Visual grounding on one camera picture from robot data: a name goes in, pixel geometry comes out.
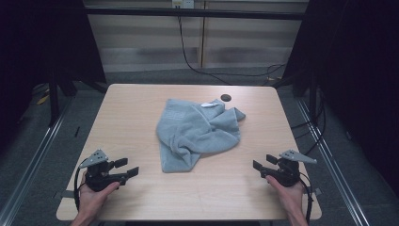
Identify yellow object on floor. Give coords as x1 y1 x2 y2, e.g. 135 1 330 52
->
36 93 51 106

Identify left hand-held gripper black cable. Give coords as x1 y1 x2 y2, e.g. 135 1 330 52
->
73 158 89 211

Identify grey-blue towel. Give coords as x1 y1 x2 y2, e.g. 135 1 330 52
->
155 98 247 174

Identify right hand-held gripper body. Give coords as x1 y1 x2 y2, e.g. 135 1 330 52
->
260 149 318 188

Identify black floor cables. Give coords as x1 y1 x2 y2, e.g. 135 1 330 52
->
290 88 327 158

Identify black curtain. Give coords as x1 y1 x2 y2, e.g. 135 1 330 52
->
0 0 108 153
272 0 399 197

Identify metal floor rail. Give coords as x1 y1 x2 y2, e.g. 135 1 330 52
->
0 95 75 226
295 97 375 226

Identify black metal stand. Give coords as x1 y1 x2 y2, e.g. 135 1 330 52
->
47 73 61 127
308 71 318 124

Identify hand-held gripper black cable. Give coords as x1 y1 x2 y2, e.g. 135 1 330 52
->
73 158 89 211
298 171 314 224

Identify right hand-held gripper black cable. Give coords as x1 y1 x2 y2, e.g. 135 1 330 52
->
298 171 314 224

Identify black horizontal bar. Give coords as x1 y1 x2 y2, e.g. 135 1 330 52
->
84 7 305 22

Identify person's left hand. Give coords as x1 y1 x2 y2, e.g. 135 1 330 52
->
78 181 120 218

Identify white wall outlet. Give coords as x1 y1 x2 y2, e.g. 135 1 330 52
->
171 0 196 9

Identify black wall cable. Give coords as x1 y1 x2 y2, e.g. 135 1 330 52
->
177 15 287 87

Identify person's right hand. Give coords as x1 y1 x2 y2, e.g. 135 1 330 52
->
265 174 306 217

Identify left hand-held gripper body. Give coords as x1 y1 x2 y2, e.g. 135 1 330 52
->
78 149 127 193

